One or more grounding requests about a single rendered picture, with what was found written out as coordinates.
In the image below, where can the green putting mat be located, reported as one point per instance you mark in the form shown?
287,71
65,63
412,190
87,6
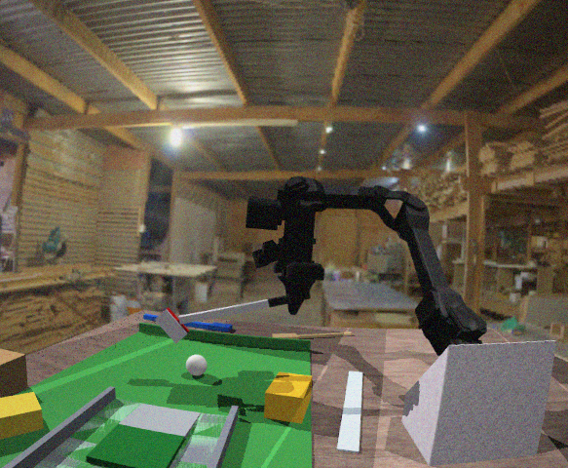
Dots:
150,369

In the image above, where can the white golf ball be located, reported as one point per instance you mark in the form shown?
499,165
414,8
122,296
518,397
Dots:
196,364

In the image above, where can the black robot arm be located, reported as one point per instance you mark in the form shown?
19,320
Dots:
442,314

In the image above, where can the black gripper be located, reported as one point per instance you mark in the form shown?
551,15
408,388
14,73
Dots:
299,275

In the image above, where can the white flat bar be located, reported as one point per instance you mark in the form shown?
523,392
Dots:
349,433

